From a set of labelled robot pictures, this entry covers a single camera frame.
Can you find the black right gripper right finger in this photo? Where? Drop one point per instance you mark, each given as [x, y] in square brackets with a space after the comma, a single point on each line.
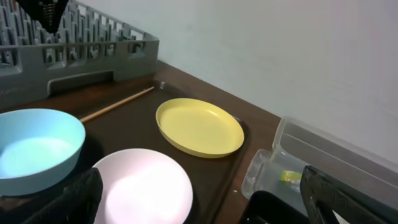
[325, 196]

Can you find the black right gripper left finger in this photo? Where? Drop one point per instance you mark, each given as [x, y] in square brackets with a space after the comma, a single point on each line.
[78, 202]

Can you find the dark brown serving tray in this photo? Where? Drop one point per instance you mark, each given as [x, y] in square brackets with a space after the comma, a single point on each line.
[134, 126]

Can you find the green snack wrapper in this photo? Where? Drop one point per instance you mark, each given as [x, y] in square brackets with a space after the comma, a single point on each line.
[290, 176]

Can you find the black food waste tray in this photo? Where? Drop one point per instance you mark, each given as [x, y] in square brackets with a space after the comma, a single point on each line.
[265, 208]

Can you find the light blue plastic bowl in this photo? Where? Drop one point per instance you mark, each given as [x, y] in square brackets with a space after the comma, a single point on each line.
[39, 148]

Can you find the yellow plastic plate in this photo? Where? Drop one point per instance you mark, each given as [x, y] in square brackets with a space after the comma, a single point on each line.
[199, 128]

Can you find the right wooden chopstick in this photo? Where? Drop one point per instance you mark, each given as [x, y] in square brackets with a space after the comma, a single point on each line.
[114, 105]

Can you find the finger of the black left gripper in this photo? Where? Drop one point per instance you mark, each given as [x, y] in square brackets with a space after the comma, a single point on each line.
[47, 12]

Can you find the clear plastic waste bin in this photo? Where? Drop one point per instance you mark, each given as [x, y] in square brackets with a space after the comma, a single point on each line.
[297, 145]

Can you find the grey plastic dishwasher rack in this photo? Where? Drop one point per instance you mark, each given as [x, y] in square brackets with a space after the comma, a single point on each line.
[89, 46]

